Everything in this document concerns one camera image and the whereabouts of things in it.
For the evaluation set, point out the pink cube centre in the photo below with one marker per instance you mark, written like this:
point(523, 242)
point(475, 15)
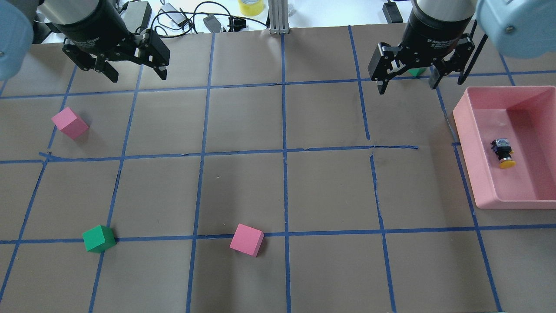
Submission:
point(247, 240)

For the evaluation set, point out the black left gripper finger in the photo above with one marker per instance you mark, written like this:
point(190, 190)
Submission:
point(153, 52)
point(86, 62)

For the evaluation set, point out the green cube near tray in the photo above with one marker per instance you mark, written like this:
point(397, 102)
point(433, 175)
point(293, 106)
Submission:
point(417, 71)

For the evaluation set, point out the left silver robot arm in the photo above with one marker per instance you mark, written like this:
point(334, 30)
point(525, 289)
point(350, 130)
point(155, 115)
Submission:
point(16, 32)

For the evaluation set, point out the grey power adapter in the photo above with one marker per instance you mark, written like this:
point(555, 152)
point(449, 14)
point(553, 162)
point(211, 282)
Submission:
point(136, 15)

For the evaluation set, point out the yellow tape roll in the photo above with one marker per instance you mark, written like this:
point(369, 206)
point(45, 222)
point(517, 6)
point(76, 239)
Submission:
point(251, 8)

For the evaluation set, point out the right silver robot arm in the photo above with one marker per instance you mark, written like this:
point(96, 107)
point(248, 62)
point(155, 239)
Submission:
point(521, 29)

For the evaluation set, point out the black power brick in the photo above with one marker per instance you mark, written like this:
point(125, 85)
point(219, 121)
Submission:
point(391, 12)

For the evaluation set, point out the pink cube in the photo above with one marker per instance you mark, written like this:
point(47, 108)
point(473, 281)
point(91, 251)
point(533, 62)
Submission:
point(70, 123)
point(247, 240)

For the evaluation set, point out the aluminium frame post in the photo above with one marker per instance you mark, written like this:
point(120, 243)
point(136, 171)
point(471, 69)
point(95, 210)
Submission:
point(278, 16)

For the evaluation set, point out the green cube near left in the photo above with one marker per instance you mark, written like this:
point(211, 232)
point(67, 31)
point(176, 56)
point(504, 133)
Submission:
point(98, 239)

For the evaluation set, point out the yellow push button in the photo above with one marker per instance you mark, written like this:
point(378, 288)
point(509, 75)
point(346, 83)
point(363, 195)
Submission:
point(502, 149)

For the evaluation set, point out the pink plastic tray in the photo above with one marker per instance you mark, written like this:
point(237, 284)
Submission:
point(507, 135)

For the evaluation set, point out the pink cube far left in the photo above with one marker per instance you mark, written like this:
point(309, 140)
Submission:
point(70, 123)

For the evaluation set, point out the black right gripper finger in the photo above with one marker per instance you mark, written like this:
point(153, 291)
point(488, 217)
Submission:
point(456, 63)
point(388, 62)

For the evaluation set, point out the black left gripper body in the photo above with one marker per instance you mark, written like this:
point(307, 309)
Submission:
point(94, 34)

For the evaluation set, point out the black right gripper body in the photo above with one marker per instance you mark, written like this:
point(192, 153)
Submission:
point(434, 32)

